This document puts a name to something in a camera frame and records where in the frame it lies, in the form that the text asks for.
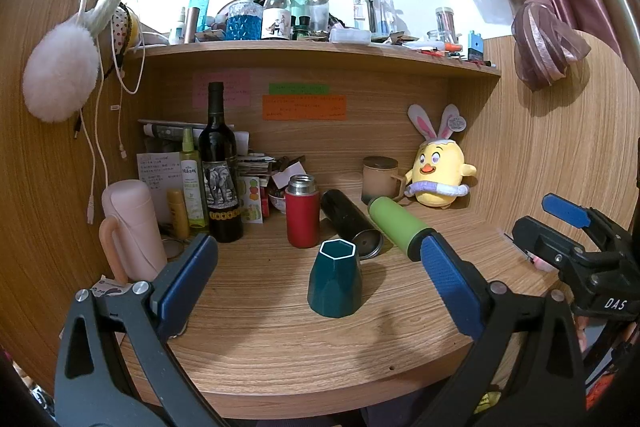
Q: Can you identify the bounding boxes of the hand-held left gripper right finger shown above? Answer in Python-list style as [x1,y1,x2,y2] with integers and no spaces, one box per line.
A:
[409,230,589,427]

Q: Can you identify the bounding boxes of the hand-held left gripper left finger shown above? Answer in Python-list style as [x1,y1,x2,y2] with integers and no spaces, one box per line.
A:
[52,234,232,427]

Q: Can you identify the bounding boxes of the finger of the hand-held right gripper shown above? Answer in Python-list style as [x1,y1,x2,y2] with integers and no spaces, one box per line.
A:
[542,193,640,253]
[510,215,587,274]

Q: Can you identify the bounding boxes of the teal faceted cup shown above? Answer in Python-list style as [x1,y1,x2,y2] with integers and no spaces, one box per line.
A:
[306,238,365,319]

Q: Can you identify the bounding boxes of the small yellow bottle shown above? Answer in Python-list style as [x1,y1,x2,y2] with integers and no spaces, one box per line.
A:
[166,189,191,240]

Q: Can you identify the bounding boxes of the green thermos bottle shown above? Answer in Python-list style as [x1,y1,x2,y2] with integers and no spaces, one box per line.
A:
[367,195,437,263]

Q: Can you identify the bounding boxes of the green spray bottle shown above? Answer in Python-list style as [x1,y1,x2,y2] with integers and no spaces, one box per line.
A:
[180,127,209,230]

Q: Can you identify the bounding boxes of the dark wine bottle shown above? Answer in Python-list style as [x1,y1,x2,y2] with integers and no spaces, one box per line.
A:
[198,82,245,244]

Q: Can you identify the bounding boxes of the fruit sticker sheet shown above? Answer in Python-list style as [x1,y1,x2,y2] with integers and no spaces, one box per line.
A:
[239,176,264,224]

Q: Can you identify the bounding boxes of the white handwritten paper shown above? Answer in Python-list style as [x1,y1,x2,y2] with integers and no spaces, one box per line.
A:
[136,150,182,226]

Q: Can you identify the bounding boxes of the yellow chick plush toy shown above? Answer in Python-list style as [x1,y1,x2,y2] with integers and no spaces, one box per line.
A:
[403,103,477,210]

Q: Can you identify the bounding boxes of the black thermos flask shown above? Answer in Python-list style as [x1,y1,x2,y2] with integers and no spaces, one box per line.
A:
[320,189,384,262]

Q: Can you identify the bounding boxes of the red thermos flask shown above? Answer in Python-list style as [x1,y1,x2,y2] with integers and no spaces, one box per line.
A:
[285,174,321,249]

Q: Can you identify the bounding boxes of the brown glass mug with lid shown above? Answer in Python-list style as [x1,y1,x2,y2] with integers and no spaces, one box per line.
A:
[361,156,407,204]

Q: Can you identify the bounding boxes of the rolled newspaper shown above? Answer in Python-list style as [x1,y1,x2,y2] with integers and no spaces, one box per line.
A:
[139,119,251,154]

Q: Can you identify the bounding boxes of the blue stamp block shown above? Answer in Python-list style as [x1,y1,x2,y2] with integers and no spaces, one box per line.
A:
[467,29,486,64]

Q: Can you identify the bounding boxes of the pink sticky note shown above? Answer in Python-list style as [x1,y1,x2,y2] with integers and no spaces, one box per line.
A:
[193,69,251,109]

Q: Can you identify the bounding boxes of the orange sticky note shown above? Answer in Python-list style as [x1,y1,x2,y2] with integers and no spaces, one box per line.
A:
[262,94,348,122]

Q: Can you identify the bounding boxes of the green sticky note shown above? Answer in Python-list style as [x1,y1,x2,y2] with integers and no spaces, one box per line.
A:
[268,82,331,96]

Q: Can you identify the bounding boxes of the clear pen holder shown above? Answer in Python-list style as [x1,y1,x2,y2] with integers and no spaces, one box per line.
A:
[434,7,457,44]

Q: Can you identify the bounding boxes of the white fluffy earmuffs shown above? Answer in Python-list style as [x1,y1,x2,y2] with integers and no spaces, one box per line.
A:
[21,0,131,123]

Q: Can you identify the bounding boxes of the copper cosmetic tube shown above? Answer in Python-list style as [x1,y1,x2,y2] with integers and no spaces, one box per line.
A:
[183,6,199,44]

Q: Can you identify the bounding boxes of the wooden shelf board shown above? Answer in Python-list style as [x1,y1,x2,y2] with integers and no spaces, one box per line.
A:
[125,40,502,81]

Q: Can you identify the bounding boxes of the polka dot headband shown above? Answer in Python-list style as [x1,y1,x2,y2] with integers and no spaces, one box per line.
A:
[106,2,142,58]

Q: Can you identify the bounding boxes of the bottle with blue liquid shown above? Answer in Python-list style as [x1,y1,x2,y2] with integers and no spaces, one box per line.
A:
[225,0,264,41]

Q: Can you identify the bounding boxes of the teal tall bottle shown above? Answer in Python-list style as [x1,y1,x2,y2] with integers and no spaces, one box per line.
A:
[189,0,212,34]

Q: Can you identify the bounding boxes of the white plastic box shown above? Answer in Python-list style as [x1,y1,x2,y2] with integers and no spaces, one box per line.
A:
[328,28,372,44]

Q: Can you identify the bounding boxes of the clear liquor bottle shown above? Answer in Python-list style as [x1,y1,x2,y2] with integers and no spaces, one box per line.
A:
[261,0,292,41]

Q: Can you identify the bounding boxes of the toothbrush package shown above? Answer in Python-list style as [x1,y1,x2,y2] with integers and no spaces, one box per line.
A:
[352,0,397,35]

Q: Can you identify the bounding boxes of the clear glass jar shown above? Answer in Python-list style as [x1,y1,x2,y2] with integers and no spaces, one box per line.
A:
[305,0,331,32]

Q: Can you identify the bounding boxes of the mint pump bottle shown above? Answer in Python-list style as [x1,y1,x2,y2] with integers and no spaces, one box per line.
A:
[287,0,308,28]

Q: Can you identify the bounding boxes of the pink mug with handle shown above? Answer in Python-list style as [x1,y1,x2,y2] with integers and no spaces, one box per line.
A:
[98,179,168,285]

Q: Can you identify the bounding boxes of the white charging cable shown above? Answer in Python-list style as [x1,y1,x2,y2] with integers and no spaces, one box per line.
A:
[75,0,112,225]
[111,2,147,160]

